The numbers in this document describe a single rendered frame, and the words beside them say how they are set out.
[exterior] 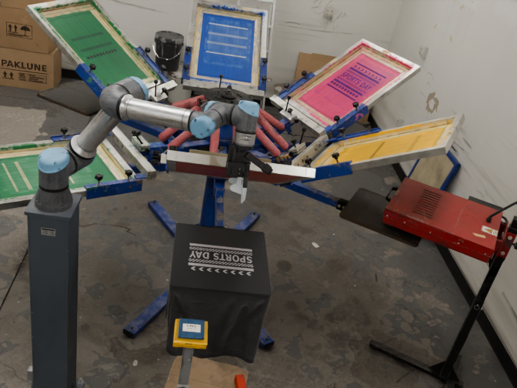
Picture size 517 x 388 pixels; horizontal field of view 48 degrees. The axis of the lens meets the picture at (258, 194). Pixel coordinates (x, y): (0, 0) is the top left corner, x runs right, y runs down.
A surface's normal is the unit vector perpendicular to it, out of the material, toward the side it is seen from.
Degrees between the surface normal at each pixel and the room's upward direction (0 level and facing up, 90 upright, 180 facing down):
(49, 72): 90
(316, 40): 90
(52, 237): 90
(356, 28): 90
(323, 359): 0
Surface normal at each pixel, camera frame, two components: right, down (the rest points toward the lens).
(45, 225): 0.01, 0.51
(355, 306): 0.17, -0.85
